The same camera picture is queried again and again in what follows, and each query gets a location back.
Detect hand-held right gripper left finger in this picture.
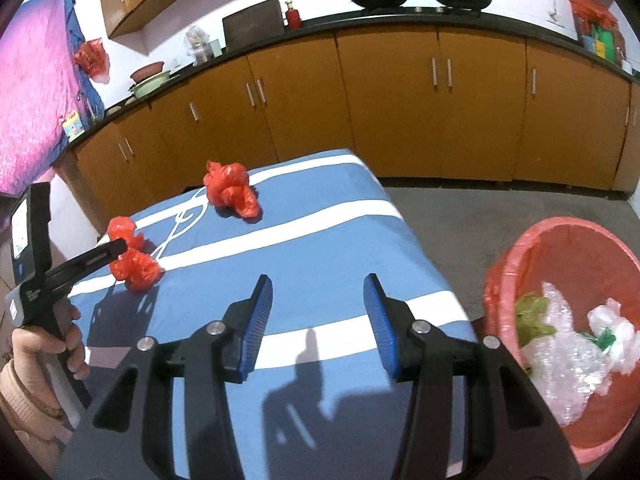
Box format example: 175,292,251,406
55,274,274,480

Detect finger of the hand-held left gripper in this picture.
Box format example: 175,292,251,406
47,238,129,289

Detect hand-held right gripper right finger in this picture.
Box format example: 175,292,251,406
363,273,583,480

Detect green paw-print plastic bag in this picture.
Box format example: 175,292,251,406
515,294,558,348

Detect clear bubble wrap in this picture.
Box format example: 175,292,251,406
525,282,618,426

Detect red trash bin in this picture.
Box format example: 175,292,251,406
482,216,640,466

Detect white bag with green print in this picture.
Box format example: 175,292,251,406
587,298,640,376

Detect person's left hand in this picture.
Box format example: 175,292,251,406
10,305,91,383

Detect blue white-striped blanket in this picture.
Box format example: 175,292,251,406
67,148,476,480

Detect yellow box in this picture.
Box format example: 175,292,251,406
61,110,86,143

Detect small knotted red plastic bag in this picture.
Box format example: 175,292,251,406
202,160,263,220

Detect pink curtain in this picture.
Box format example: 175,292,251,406
0,0,106,196

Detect green basin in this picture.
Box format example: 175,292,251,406
129,71,173,99

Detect red basin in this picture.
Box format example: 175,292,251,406
131,61,166,83

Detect hanging red plastic bag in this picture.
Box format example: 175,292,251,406
74,38,111,85

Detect glass jar with plastic bag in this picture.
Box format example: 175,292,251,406
186,25,211,67

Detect wooden base cabinets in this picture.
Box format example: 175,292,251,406
75,25,640,241

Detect black countertop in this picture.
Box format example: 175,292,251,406
67,7,640,148

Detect red bag of coloured packets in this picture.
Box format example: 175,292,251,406
567,0,623,63

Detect black tray against wall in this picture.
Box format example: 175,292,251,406
222,0,285,53

